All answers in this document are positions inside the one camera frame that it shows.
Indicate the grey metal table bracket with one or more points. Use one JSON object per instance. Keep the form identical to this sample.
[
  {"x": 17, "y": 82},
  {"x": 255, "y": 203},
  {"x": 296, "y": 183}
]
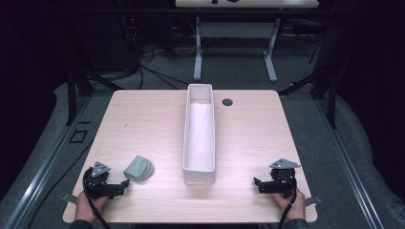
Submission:
[
  {"x": 69, "y": 198},
  {"x": 313, "y": 201}
]

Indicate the aluminium floor rail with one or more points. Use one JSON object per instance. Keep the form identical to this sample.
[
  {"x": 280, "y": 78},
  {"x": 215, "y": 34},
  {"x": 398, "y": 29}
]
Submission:
[
  {"x": 47, "y": 162},
  {"x": 348, "y": 162}
]

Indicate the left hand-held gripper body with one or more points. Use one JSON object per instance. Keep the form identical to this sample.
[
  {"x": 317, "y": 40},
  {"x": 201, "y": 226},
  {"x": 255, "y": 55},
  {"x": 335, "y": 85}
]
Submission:
[{"x": 97, "y": 186}]

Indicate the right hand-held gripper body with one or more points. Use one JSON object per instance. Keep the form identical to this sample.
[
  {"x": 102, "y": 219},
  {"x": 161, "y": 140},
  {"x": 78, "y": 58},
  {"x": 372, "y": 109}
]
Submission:
[{"x": 281, "y": 179}]

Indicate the white cloth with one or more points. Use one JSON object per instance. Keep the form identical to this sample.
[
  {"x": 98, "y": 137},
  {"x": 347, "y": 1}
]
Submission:
[{"x": 199, "y": 136}]

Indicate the person's left hand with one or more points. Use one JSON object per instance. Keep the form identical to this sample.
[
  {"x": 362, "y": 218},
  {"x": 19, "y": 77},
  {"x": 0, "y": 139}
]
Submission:
[{"x": 86, "y": 208}]

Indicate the long white box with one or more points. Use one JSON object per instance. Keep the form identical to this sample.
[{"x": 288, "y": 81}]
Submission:
[{"x": 199, "y": 133}]

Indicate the white desk with metal legs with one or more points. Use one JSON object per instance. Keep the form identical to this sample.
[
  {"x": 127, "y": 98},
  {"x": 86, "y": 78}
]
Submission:
[{"x": 235, "y": 30}]

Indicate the black metal stand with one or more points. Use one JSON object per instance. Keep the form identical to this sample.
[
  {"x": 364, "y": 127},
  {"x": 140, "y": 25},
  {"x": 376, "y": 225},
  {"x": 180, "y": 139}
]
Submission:
[
  {"x": 74, "y": 92},
  {"x": 328, "y": 92}
]

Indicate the green cloth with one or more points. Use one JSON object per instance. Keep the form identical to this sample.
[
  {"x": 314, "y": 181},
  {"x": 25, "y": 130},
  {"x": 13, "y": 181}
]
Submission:
[{"x": 139, "y": 168}]

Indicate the person's right hand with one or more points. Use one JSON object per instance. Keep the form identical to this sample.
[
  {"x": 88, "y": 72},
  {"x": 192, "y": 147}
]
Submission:
[{"x": 294, "y": 206}]

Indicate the dark computer tower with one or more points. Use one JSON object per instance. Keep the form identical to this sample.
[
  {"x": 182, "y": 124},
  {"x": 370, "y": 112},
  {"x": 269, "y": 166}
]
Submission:
[{"x": 130, "y": 38}]

